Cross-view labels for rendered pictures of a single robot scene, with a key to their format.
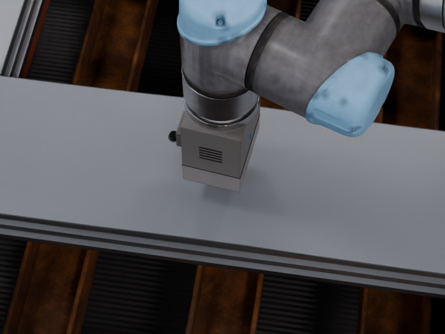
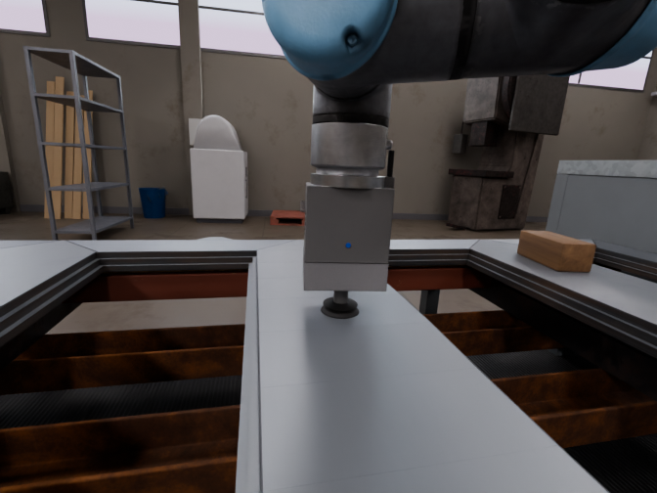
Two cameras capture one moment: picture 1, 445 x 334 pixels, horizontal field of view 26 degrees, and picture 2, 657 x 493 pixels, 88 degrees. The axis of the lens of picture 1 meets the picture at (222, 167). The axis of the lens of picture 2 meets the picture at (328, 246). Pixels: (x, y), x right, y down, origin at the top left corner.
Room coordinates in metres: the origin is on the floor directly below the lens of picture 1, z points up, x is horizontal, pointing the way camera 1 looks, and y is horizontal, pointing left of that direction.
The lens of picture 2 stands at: (0.40, -0.32, 1.01)
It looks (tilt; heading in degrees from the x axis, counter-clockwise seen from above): 14 degrees down; 69
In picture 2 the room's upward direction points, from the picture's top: 3 degrees clockwise
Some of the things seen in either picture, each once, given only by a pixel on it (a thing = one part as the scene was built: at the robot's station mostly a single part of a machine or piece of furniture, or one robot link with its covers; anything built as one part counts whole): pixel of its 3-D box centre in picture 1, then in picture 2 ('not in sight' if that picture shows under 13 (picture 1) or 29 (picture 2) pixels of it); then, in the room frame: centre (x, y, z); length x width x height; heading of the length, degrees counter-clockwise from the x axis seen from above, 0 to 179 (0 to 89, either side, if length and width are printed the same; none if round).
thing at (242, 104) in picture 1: (222, 77); (351, 152); (0.54, 0.00, 1.02); 0.08 x 0.08 x 0.05
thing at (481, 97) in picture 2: not in sight; (496, 138); (5.20, 4.37, 1.57); 1.61 x 1.44 x 3.14; 168
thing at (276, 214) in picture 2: not in sight; (305, 212); (2.11, 5.32, 0.17); 1.20 x 0.84 x 0.34; 168
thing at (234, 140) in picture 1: (211, 119); (345, 226); (0.55, 0.01, 0.94); 0.10 x 0.09 x 0.16; 75
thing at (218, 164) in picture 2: not in sight; (222, 170); (0.76, 5.66, 0.83); 0.84 x 0.71 x 1.65; 168
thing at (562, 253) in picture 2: not in sight; (552, 249); (1.01, 0.10, 0.87); 0.12 x 0.06 x 0.05; 73
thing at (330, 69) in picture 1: (330, 63); (363, 21); (0.50, -0.09, 1.10); 0.11 x 0.11 x 0.08; 59
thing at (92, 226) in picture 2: not in sight; (89, 154); (-0.82, 4.61, 0.99); 1.07 x 0.44 x 1.99; 78
